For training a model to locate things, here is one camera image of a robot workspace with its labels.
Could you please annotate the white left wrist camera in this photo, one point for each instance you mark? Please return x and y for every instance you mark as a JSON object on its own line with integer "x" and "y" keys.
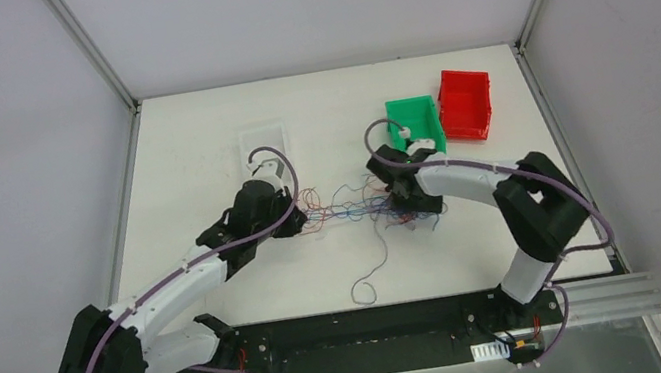
{"x": 270, "y": 171}

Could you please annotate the red plastic bin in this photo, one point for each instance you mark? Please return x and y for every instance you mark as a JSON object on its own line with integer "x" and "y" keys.
{"x": 465, "y": 105}

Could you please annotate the green plastic bin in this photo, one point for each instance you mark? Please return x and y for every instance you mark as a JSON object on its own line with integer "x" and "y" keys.
{"x": 420, "y": 116}

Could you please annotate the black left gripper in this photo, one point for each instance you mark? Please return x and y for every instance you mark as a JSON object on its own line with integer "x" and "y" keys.
{"x": 285, "y": 217}

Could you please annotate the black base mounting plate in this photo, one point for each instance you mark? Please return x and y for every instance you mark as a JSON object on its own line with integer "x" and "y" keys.
{"x": 397, "y": 338}

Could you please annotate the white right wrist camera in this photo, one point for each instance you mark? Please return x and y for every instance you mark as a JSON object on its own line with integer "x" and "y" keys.
{"x": 413, "y": 146}

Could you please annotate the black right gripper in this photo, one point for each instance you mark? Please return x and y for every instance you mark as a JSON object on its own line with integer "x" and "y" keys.
{"x": 403, "y": 193}

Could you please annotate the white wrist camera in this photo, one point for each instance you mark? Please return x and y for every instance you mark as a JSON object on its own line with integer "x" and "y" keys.
{"x": 413, "y": 146}
{"x": 270, "y": 171}

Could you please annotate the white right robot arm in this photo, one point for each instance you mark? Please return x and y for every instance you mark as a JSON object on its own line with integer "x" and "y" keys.
{"x": 537, "y": 203}

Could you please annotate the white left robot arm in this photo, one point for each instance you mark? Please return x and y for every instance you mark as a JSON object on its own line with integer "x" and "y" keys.
{"x": 129, "y": 336}

